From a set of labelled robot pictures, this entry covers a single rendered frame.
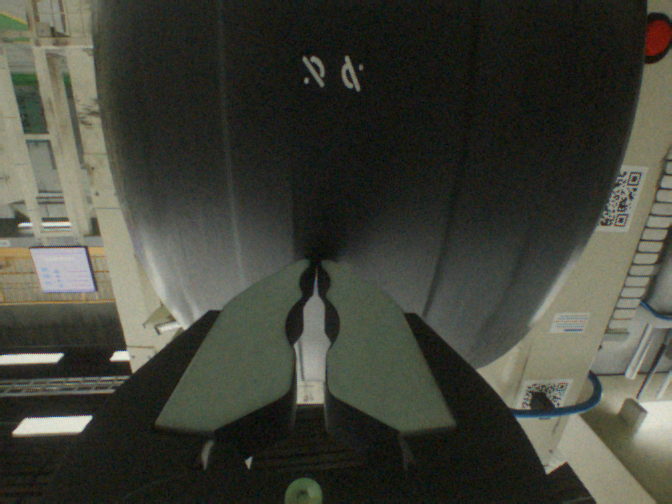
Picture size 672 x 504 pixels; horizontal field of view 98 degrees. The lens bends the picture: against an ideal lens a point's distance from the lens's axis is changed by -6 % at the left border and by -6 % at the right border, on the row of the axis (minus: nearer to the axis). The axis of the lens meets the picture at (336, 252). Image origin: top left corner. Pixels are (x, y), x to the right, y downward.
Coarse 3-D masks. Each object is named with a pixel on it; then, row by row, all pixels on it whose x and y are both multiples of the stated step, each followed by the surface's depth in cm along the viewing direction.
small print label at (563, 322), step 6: (558, 318) 39; (564, 318) 39; (570, 318) 39; (576, 318) 39; (582, 318) 39; (552, 324) 39; (558, 324) 39; (564, 324) 39; (570, 324) 39; (576, 324) 39; (582, 324) 39; (552, 330) 39; (558, 330) 39; (564, 330) 39; (570, 330) 39; (576, 330) 39; (582, 330) 39
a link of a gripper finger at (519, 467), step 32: (416, 320) 9; (448, 352) 8; (448, 384) 7; (480, 384) 7; (480, 416) 7; (512, 416) 7; (416, 448) 6; (448, 448) 6; (480, 448) 6; (512, 448) 6; (480, 480) 5; (512, 480) 5; (544, 480) 5
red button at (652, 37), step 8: (648, 24) 28; (656, 24) 27; (664, 24) 27; (648, 32) 28; (656, 32) 28; (664, 32) 27; (648, 40) 28; (656, 40) 28; (664, 40) 28; (648, 48) 28; (656, 48) 28; (664, 48) 28
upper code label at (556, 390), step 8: (528, 384) 42; (536, 384) 42; (544, 384) 42; (552, 384) 42; (560, 384) 43; (568, 384) 43; (528, 392) 43; (544, 392) 43; (552, 392) 43; (560, 392) 43; (520, 400) 43; (528, 400) 43; (552, 400) 44; (560, 400) 44; (520, 408) 44; (528, 408) 44
